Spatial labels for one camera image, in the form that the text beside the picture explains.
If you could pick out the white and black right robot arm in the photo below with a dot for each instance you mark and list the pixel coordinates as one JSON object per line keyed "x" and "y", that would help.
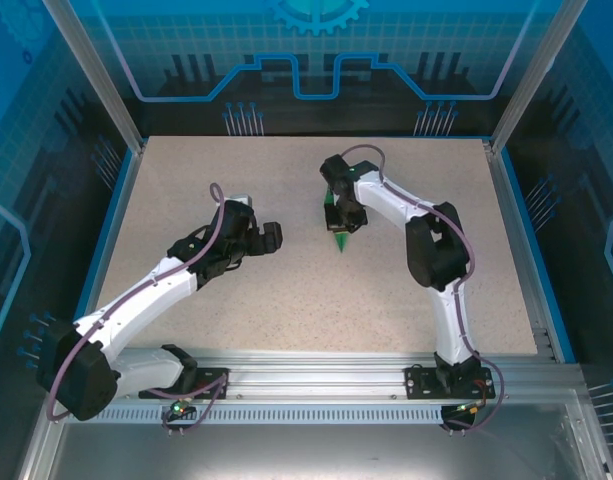
{"x": 451, "y": 320}

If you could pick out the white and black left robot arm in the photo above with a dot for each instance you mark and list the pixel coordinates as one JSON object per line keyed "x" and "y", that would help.
{"x": 146, "y": 300}

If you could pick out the blue table edge strip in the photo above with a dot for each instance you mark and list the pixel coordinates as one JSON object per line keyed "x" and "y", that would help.
{"x": 106, "y": 250}
{"x": 517, "y": 190}

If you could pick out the grey metal tray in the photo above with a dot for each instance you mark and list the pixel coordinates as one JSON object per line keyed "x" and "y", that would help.
{"x": 306, "y": 455}

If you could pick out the aluminium mounting rail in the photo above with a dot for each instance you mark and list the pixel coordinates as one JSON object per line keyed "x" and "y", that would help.
{"x": 311, "y": 375}

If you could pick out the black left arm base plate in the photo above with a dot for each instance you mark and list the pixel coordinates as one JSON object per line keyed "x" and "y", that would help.
{"x": 217, "y": 376}

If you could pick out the aluminium side rail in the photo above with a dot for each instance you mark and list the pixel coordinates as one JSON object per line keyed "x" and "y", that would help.
{"x": 503, "y": 190}

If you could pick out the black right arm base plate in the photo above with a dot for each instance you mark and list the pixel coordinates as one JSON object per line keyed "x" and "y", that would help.
{"x": 416, "y": 382}

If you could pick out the aluminium frame post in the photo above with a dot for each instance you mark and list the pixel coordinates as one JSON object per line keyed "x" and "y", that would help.
{"x": 102, "y": 85}
{"x": 533, "y": 85}

